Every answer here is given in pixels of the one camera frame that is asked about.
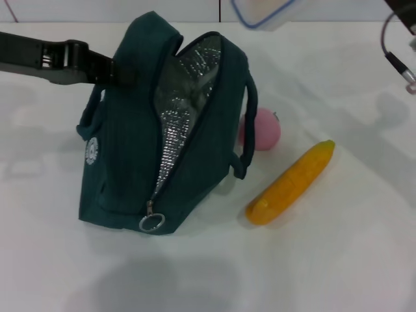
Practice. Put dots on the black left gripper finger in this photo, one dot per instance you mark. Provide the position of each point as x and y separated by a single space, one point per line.
110 73

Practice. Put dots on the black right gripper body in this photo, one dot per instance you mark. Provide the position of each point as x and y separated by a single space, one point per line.
406 13

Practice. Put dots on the clear food container blue rim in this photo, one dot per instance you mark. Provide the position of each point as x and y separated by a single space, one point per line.
260 13

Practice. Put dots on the pink toy peach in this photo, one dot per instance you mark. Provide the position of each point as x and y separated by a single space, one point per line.
268 130

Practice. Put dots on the dark teal insulated lunch bag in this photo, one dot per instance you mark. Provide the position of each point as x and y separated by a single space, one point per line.
123 146

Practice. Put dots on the yellow toy banana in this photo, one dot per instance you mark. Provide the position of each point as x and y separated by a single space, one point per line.
292 182

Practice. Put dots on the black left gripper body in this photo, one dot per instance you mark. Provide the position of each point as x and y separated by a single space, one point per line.
32 55

